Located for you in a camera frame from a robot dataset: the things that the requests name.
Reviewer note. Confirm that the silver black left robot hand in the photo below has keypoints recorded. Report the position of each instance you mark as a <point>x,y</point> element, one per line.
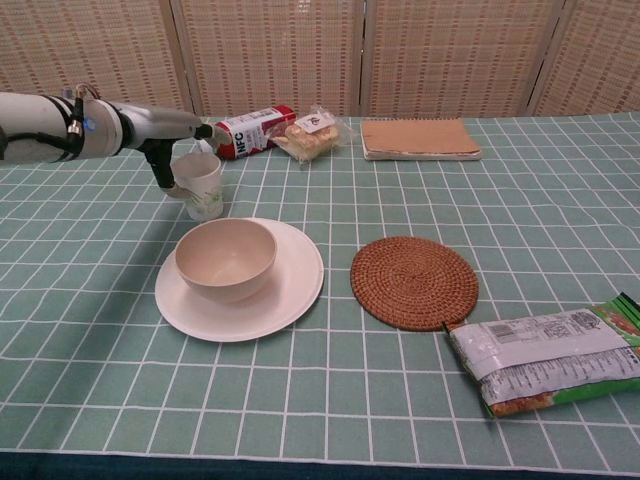
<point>155,122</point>

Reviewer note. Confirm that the white paper cup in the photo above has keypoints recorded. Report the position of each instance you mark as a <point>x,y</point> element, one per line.
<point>202,192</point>

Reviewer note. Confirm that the off-white bowl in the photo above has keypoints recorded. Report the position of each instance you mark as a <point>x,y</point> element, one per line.
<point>225,260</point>

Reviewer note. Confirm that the white round plate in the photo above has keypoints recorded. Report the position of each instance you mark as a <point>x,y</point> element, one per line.
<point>290,295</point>

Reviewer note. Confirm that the red juice carton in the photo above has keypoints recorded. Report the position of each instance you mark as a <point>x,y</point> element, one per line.
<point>250,135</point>

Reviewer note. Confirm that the clear bag of pastries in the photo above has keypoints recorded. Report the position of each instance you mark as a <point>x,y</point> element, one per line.
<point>312,135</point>

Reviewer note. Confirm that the bamboo folding screen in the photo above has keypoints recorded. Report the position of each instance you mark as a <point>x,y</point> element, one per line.
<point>310,50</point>

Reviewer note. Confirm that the brown spiral notebook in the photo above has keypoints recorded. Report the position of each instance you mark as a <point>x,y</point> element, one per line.
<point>417,137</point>

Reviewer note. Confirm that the brown woven rattan coaster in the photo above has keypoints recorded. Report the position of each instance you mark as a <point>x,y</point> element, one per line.
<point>415,282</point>

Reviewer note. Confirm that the green white grid tablecloth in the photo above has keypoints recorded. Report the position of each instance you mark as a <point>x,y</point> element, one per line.
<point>350,390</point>

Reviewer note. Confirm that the green silver snack bag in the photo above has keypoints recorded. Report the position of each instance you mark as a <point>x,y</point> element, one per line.
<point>545,352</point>

